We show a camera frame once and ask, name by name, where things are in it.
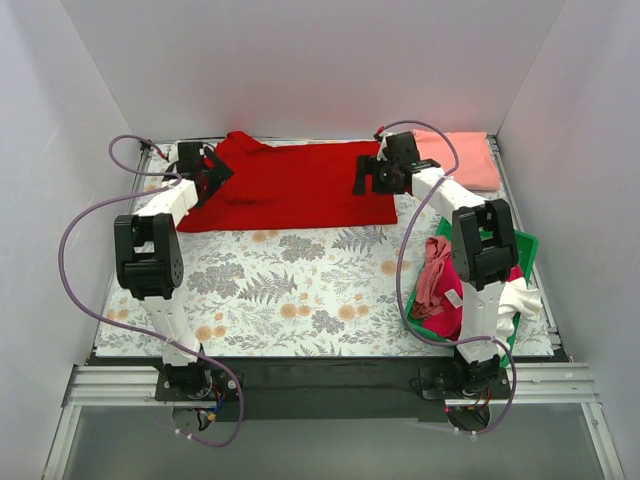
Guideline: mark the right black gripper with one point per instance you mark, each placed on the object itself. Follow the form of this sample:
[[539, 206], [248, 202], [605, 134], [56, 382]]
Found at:
[[372, 173]]

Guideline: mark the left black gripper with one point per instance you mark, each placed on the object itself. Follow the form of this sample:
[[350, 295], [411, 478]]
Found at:
[[213, 173]]

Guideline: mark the red t shirt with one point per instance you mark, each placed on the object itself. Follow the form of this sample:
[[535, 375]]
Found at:
[[289, 187]]

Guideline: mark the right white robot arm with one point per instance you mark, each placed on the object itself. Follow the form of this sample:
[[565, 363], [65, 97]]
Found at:
[[484, 251]]

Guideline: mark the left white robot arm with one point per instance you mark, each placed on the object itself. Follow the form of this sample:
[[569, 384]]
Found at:
[[149, 262]]

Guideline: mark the folded pink t shirt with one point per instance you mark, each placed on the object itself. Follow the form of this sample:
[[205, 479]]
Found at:
[[476, 171]]

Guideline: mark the floral table mat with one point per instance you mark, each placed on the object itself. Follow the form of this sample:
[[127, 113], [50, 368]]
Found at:
[[317, 292]]

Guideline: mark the dusty pink shirt in basket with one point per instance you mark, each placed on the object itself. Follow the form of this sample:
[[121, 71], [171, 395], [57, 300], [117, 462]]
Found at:
[[428, 302]]

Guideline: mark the magenta shirt in basket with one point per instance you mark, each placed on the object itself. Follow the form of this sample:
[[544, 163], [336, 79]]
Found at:
[[448, 323]]

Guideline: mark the white shirt in basket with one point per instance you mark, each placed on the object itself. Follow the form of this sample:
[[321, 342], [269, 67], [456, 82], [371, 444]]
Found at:
[[517, 299]]

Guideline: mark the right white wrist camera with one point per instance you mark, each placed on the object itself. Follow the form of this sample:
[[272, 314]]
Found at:
[[381, 138]]

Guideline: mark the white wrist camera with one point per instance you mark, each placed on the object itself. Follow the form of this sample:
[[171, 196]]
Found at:
[[381, 138], [172, 157]]

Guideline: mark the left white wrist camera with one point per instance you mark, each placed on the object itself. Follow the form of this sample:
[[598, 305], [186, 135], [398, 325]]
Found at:
[[172, 157]]

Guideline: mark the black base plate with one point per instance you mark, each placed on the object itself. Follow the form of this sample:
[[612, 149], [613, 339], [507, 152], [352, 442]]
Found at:
[[302, 388]]

